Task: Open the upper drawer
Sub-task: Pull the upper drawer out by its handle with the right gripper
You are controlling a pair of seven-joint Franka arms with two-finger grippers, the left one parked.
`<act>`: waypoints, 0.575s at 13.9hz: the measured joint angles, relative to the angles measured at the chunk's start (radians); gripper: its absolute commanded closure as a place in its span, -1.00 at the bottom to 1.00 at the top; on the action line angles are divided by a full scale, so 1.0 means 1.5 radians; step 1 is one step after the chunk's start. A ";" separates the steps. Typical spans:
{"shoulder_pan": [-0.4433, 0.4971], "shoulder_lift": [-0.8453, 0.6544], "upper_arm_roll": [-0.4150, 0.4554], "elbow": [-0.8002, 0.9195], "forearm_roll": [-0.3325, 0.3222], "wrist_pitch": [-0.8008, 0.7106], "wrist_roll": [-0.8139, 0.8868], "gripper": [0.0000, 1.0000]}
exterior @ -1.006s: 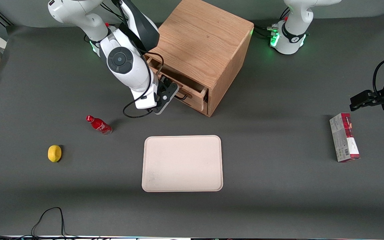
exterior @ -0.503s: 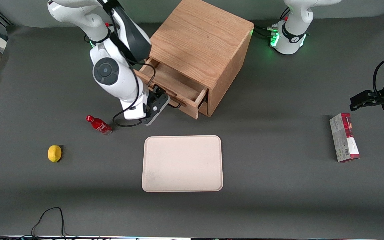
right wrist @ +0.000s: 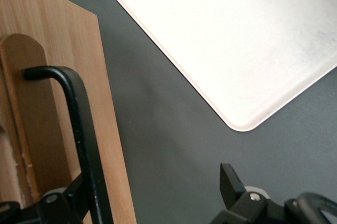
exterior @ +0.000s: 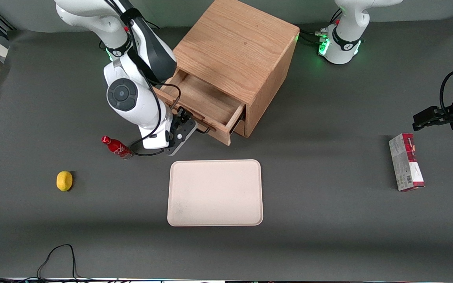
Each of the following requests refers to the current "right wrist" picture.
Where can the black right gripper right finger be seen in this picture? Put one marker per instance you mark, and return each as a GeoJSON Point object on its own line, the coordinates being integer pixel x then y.
{"type": "Point", "coordinates": [245, 210]}

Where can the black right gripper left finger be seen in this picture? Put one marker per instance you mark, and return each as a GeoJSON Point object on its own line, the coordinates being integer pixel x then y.
{"type": "Point", "coordinates": [58, 208]}

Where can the cream rectangular tray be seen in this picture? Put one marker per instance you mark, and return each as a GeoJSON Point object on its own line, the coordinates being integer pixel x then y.
{"type": "Point", "coordinates": [237, 37]}

